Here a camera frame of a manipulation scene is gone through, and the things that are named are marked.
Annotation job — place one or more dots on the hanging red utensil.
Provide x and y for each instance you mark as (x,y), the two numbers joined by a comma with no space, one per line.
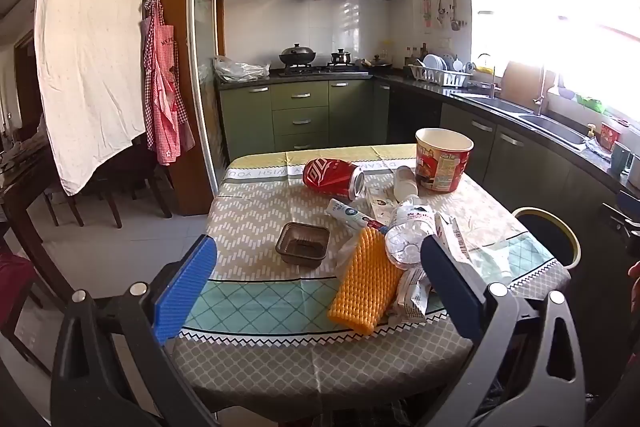
(427,12)

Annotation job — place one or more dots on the crushed clear plastic bottle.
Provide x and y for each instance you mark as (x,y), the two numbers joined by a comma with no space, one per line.
(407,232)

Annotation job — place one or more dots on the steel double sink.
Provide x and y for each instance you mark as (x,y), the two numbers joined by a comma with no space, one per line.
(500,106)

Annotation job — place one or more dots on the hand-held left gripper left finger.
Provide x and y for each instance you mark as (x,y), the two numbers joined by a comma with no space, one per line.
(185,292)

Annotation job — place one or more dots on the red checked apron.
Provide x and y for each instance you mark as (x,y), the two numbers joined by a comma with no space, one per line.
(162,82)

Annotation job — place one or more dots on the black frying pan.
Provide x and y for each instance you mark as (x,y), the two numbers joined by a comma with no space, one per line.
(381,64)

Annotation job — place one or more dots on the gas stove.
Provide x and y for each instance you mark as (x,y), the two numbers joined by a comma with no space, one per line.
(320,69)

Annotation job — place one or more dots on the brown plastic tray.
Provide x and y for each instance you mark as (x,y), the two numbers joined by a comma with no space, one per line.
(302,244)

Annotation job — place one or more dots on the hanging metal ladle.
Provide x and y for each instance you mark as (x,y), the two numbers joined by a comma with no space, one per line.
(454,14)

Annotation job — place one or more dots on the blue bin with yellow rim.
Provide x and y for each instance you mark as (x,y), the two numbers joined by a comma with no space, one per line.
(545,237)

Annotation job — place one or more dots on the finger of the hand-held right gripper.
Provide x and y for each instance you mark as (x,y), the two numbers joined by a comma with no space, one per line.
(622,219)

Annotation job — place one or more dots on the green cloth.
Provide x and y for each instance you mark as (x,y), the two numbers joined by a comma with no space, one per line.
(590,102)

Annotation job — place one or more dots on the white hanging sheet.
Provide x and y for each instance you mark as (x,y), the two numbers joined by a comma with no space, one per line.
(90,57)

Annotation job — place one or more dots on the clear plastic bag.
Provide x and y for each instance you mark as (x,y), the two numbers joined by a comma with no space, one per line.
(240,71)

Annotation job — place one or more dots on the row of condiment bottles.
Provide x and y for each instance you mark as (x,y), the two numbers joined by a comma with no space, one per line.
(415,53)

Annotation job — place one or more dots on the grey-green mug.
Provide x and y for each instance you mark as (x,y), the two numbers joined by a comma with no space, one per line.
(620,157)

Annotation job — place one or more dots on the dark wooden chair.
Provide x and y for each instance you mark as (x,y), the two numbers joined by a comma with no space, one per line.
(145,177)

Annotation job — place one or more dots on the toothpaste tube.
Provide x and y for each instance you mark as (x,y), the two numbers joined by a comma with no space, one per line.
(347,212)

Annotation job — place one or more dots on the red soda can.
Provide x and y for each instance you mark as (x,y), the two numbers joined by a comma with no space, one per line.
(325,174)

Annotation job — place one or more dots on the small printed carton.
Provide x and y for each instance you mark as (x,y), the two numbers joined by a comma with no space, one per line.
(380,205)

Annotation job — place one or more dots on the dark red chair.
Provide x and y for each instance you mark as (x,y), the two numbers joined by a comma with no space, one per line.
(15,287)

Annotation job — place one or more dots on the red printed cup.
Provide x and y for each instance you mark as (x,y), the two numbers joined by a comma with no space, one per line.
(610,137)

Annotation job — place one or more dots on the steel faucet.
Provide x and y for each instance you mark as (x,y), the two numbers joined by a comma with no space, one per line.
(541,92)
(492,82)

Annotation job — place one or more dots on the green base cabinets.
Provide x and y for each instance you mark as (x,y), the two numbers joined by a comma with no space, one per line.
(300,107)

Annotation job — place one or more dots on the orange foam fruit net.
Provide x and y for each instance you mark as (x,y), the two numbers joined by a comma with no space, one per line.
(362,287)

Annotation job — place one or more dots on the white printed wrapper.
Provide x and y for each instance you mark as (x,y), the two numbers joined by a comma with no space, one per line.
(452,239)

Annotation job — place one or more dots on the wooden cutting board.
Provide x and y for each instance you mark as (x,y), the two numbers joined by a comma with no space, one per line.
(520,82)

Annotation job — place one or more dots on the dark kitchen countertop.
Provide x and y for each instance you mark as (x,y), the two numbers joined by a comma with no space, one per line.
(430,86)

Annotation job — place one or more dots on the red instant noodle cup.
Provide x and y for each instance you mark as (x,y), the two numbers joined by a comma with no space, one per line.
(442,167)

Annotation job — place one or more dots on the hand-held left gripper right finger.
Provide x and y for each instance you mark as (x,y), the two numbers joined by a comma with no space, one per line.
(450,287)

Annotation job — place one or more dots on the white dish rack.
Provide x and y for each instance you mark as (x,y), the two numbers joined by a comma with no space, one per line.
(440,78)

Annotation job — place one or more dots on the black wok with lid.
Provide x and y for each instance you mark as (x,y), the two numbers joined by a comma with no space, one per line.
(297,55)

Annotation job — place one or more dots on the white crumpled wrapper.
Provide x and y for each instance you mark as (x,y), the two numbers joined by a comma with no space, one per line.
(412,297)

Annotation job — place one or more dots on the small white plastic bottle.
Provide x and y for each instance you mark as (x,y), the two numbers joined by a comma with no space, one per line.
(404,184)

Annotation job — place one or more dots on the patterned tablecloth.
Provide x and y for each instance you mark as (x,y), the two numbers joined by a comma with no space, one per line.
(250,307)

